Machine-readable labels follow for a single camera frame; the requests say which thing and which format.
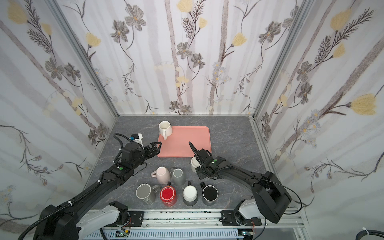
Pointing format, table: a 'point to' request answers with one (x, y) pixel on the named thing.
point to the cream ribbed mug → (165, 129)
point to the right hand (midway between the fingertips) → (198, 167)
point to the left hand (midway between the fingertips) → (154, 141)
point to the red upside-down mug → (168, 196)
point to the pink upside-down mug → (162, 175)
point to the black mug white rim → (209, 194)
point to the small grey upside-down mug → (178, 177)
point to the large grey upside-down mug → (147, 193)
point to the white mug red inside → (194, 164)
